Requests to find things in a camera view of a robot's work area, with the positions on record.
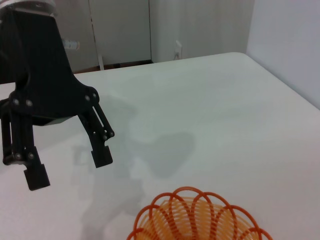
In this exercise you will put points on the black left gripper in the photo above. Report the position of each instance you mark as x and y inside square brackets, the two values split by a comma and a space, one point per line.
[42, 70]

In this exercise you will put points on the white upright post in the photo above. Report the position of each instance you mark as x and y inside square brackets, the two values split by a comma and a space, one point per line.
[101, 62]

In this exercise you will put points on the orange woven plastic basket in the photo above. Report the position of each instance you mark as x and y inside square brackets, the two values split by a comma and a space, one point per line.
[180, 220]

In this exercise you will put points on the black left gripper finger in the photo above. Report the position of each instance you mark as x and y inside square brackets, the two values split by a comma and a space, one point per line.
[101, 157]
[37, 177]

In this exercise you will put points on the grey metal cabinet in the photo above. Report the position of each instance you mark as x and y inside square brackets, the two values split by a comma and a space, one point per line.
[120, 30]

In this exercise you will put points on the blue orange logo sticker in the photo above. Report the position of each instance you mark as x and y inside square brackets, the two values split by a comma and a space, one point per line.
[71, 45]

